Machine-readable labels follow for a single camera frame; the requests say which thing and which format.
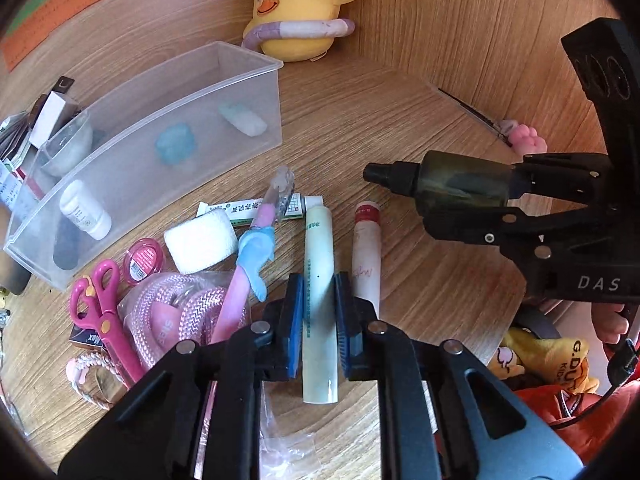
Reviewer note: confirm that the clear plastic wrapper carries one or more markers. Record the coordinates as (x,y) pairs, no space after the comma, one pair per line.
(287,447)

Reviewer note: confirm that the stack of books and papers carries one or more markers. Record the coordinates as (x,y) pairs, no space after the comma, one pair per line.
(12,160)

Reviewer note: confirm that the blue eraser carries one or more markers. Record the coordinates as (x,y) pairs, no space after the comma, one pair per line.
(174,144)

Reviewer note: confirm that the black eraser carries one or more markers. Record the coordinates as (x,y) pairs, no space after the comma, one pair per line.
(65,250)

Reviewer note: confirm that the pink round jar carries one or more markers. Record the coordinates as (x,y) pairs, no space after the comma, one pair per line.
(142,262)

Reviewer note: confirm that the white teal eraser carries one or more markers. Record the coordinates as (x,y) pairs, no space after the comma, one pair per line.
(242,119)

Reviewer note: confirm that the white bandage roll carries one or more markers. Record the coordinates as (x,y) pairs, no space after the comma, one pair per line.
(200,242)

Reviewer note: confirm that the small translucent bowl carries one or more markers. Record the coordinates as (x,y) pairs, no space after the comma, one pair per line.
(65,147)

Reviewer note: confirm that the dark glass bottle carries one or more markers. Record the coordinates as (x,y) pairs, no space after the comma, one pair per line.
(450,180)

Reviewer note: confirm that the pink tube with red cap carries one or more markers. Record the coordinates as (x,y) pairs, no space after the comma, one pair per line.
(366,260)

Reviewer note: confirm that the white ointment box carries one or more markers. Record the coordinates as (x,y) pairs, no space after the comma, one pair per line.
(235,208)

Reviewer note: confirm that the clear plastic bin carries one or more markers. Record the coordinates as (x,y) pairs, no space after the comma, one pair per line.
(150,105)

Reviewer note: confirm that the yellow duck plush toy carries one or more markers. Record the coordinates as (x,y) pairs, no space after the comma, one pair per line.
(560,360)

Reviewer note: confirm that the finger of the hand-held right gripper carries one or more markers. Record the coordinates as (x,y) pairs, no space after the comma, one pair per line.
(560,180)
(480,232)

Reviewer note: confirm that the pink toothbrush with blue holder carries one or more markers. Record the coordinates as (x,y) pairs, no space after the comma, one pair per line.
(255,245)

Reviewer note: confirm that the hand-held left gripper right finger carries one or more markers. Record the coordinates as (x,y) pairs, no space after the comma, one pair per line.
(344,325)

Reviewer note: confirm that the orange clothing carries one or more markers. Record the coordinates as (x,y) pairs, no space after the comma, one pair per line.
(600,425)

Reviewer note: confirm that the pink paw toy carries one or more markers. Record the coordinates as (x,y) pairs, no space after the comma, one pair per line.
(525,137)

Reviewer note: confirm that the green paper note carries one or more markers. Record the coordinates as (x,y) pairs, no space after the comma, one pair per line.
(50,12)

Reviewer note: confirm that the pink scissors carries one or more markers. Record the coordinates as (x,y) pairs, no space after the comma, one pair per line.
(107,320)

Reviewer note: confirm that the person's right hand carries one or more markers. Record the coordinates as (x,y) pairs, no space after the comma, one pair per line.
(612,322)

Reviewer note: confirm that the yellow chick plush toy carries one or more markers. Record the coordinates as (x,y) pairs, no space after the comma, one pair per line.
(295,5)

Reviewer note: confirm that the small dark box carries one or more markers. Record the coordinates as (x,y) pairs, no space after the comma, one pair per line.
(82,340)

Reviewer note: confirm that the pale green tube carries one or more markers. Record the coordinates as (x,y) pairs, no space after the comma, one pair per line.
(320,260)

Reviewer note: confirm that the white cardboard box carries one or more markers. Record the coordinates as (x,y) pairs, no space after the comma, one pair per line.
(47,117)

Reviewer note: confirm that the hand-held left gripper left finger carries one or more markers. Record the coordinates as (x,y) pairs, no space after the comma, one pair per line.
(296,320)

